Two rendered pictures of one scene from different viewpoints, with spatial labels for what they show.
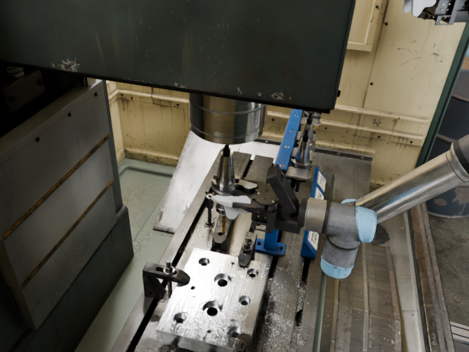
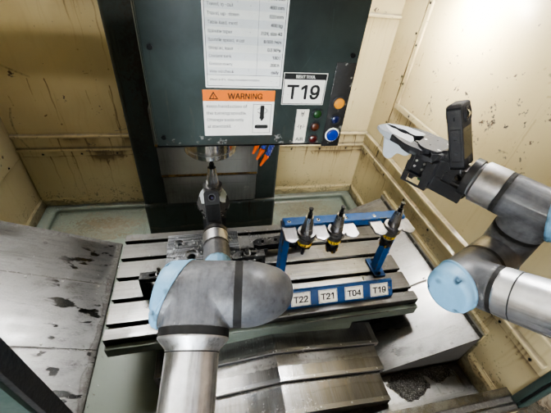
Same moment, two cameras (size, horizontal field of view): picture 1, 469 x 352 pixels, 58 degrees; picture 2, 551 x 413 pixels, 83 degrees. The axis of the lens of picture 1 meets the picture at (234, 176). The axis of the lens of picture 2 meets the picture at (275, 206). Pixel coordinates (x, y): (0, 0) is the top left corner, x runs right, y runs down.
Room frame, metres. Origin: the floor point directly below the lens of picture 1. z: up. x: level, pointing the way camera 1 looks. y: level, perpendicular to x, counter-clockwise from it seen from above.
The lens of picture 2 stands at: (0.58, -0.83, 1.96)
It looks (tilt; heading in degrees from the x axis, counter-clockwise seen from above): 40 degrees down; 62
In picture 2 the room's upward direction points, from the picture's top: 6 degrees clockwise
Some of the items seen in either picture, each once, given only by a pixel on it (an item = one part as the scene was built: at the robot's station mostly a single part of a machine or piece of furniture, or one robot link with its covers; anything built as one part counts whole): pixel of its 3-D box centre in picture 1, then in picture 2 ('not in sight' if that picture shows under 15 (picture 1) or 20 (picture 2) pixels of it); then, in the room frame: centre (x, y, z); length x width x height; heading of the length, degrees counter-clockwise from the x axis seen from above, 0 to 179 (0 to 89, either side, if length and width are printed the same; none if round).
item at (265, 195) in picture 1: (278, 209); (214, 222); (0.75, -0.10, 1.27); 0.12 x 0.08 x 0.09; 77
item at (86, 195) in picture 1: (63, 201); (210, 158); (0.88, 0.45, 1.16); 0.48 x 0.05 x 0.51; 168
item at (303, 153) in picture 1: (303, 149); (308, 224); (1.05, -0.20, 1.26); 0.04 x 0.04 x 0.07
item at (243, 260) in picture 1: (246, 254); (248, 259); (0.90, -0.05, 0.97); 0.13 x 0.03 x 0.15; 168
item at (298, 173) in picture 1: (299, 173); (290, 234); (0.99, -0.18, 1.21); 0.07 x 0.05 x 0.01; 78
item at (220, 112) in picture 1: (228, 100); (209, 131); (0.78, 0.02, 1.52); 0.16 x 0.16 x 0.12
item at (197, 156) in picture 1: (261, 205); (350, 273); (1.41, -0.12, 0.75); 0.89 x 0.70 x 0.26; 78
